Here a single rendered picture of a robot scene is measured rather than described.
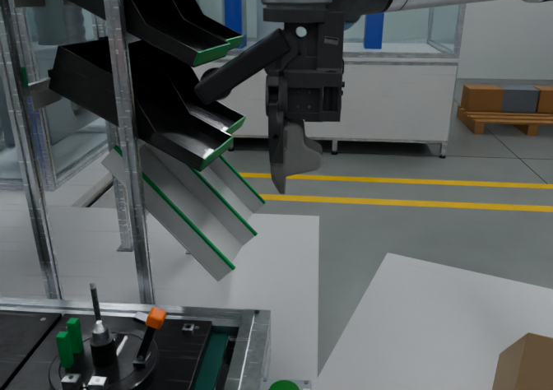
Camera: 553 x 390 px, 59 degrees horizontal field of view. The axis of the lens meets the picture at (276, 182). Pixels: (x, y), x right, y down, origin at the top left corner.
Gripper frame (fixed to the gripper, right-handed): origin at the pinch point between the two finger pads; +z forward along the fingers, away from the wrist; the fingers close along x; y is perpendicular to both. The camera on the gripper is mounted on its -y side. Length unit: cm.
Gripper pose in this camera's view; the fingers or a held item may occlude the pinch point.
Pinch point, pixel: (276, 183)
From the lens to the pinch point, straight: 59.3
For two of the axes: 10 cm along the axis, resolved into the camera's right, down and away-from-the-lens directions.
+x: 0.9, -3.6, 9.3
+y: 10.0, 0.3, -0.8
